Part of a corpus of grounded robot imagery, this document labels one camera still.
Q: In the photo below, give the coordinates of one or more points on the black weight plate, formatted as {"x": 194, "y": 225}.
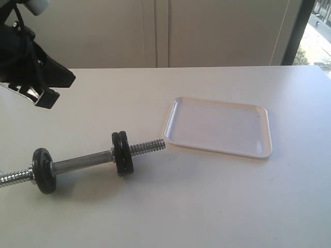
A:
{"x": 126, "y": 152}
{"x": 119, "y": 159}
{"x": 41, "y": 165}

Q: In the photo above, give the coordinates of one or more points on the chrome dumbbell bar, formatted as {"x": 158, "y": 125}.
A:
{"x": 78, "y": 163}

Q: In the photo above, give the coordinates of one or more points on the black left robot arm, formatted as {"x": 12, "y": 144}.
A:
{"x": 26, "y": 68}

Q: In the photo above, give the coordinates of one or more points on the white plastic tray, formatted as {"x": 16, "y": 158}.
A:
{"x": 218, "y": 126}

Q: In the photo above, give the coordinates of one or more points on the dark window frame post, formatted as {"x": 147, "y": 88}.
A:
{"x": 300, "y": 24}

